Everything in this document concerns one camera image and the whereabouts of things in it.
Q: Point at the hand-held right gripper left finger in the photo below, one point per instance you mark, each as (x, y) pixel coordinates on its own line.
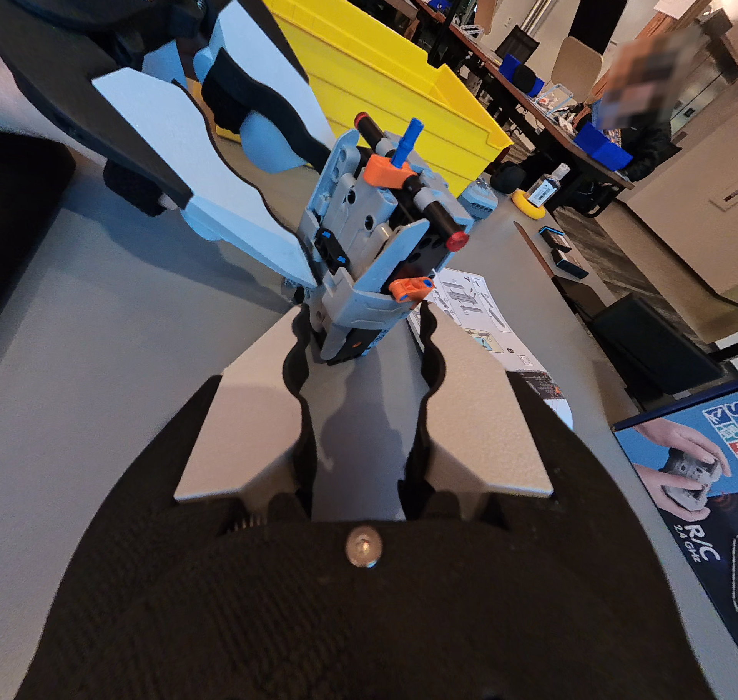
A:
(248, 434)

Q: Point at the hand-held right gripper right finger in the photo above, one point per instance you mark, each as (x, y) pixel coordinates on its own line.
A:
(490, 440)

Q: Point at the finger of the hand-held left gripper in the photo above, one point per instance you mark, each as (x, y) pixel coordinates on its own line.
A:
(271, 71)
(190, 152)

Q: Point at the small black blue connector piece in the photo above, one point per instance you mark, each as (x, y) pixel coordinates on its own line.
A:
(330, 247)

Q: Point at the grey building block robot model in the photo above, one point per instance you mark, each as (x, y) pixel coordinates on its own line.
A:
(369, 227)

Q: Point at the grey desk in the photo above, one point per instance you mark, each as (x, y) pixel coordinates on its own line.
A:
(127, 307)

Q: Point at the yellow plastic bin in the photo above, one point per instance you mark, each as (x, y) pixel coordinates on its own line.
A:
(375, 71)

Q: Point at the open instruction manual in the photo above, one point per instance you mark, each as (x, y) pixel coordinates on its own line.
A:
(490, 331)

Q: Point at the black perforated board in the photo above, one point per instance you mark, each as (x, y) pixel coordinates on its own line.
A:
(29, 209)

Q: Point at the black case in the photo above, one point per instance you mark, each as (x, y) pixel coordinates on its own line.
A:
(651, 342)

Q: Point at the small black device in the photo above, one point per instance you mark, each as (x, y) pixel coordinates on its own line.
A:
(569, 264)
(554, 238)

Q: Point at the blue robot kit box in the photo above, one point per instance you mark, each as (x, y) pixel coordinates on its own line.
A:
(686, 481)

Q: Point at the yellow tape roll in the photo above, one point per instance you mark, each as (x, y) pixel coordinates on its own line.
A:
(527, 207)

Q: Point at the blue storage bin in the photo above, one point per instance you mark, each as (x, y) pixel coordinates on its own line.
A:
(510, 68)
(602, 149)

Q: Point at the grey battery box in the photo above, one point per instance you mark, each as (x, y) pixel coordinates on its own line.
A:
(478, 199)

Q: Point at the black round pouch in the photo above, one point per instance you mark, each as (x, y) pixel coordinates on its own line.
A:
(507, 178)

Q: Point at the brown work table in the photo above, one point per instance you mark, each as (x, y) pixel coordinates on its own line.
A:
(536, 111)

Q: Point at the clear plastic box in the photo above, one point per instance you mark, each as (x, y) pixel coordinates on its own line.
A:
(556, 100)

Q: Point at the beige chair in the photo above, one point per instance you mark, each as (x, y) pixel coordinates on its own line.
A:
(576, 68)

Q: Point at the white wall plate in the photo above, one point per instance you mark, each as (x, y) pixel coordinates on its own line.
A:
(725, 195)

